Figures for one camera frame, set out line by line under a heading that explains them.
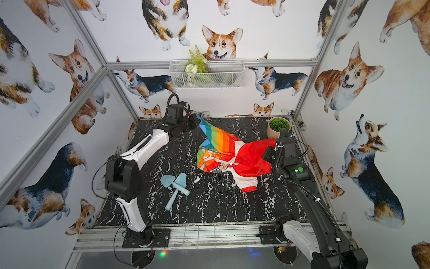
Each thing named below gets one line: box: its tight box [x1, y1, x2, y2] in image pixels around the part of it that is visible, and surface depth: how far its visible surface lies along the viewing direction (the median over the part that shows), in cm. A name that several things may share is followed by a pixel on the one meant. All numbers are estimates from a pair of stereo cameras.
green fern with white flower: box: [184, 44, 209, 73], surface depth 85 cm
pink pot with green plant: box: [267, 116, 292, 139], surface depth 103 cm
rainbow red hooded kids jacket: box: [195, 113, 277, 193], surface depth 94 cm
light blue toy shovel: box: [160, 174, 191, 197], surface depth 90 cm
